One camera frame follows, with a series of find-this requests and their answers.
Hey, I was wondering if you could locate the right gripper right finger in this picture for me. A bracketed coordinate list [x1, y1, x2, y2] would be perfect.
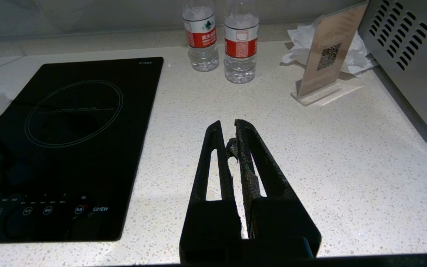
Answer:
[226, 119, 322, 258]

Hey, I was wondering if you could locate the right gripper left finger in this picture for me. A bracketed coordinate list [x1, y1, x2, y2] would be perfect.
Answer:
[179, 120, 242, 264]

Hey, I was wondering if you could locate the black induction cooktop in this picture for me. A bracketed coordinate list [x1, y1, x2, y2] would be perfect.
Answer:
[0, 57, 164, 244]

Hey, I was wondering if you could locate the acrylic sign stand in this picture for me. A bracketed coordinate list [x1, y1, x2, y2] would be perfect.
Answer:
[291, 1, 370, 107]

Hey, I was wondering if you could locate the clear water bottle red label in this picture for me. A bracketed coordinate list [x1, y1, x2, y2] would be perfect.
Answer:
[224, 0, 260, 84]
[182, 0, 220, 72]

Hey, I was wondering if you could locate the crumpled white tissue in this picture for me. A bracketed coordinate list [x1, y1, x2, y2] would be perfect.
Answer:
[281, 16, 377, 76]

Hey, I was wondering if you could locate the silver microwave oven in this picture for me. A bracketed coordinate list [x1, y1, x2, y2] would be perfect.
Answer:
[358, 0, 427, 146]

